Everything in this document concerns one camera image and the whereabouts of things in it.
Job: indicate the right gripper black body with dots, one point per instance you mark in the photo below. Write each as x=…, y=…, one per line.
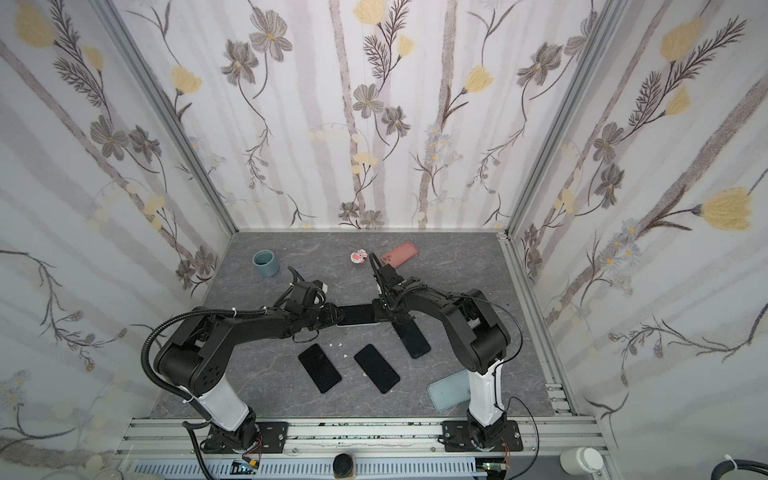
x=388, y=285

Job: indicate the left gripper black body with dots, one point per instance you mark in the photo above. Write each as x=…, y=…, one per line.
x=319, y=317

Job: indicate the black smartphone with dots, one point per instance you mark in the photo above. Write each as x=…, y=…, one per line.
x=319, y=367
x=377, y=369
x=412, y=338

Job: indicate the blue smartphone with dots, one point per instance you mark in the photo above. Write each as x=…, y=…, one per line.
x=356, y=315

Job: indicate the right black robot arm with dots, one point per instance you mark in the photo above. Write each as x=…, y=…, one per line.
x=478, y=337

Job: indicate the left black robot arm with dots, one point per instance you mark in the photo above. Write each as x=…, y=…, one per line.
x=188, y=355

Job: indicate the pink phone case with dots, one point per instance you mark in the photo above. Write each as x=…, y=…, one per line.
x=400, y=254

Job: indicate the pale green phone case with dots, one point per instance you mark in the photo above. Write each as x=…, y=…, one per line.
x=447, y=393

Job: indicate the pink white cupcake toy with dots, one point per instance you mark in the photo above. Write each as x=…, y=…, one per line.
x=359, y=256

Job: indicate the teal ceramic cup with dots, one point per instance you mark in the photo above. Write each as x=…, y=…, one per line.
x=266, y=263

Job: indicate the black round knob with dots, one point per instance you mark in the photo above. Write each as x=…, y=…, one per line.
x=343, y=466

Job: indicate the white cylinder container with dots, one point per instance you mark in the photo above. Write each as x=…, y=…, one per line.
x=581, y=461

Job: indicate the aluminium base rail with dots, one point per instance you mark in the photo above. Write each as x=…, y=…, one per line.
x=435, y=447

